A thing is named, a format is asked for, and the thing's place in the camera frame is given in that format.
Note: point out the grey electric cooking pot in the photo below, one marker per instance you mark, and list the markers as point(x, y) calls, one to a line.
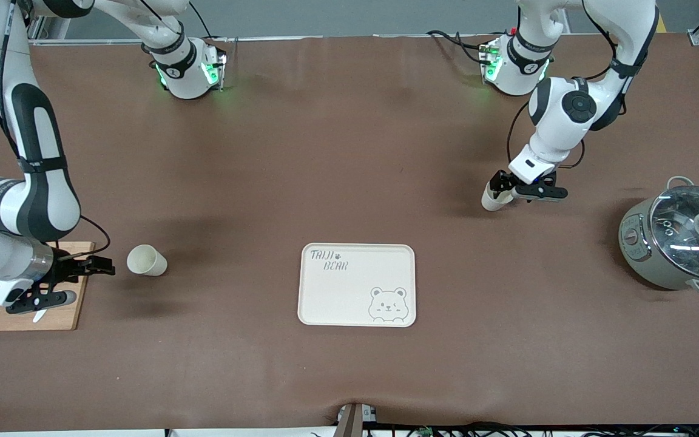
point(641, 255)

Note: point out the brown table cover mat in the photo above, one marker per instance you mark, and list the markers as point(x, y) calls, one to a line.
point(349, 182)

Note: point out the wooden cutting board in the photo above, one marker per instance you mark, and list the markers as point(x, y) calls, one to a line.
point(64, 315)

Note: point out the metal post at table edge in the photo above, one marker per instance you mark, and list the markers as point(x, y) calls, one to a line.
point(349, 422)

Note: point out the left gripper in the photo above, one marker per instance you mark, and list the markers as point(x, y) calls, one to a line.
point(500, 181)

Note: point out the glass pot lid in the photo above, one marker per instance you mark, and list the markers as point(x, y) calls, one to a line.
point(683, 237)

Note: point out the white IKEA cup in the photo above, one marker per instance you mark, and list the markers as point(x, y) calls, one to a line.
point(143, 260)
point(492, 203)

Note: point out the white plastic knife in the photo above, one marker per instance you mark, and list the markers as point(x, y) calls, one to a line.
point(39, 317)

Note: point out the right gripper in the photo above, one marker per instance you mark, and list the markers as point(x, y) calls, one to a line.
point(65, 267)

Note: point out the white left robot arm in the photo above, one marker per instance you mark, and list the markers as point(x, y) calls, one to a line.
point(568, 109)

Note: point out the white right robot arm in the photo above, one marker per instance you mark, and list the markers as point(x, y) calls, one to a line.
point(40, 200)

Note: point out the cream bear print tray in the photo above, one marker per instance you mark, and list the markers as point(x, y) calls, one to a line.
point(337, 297)

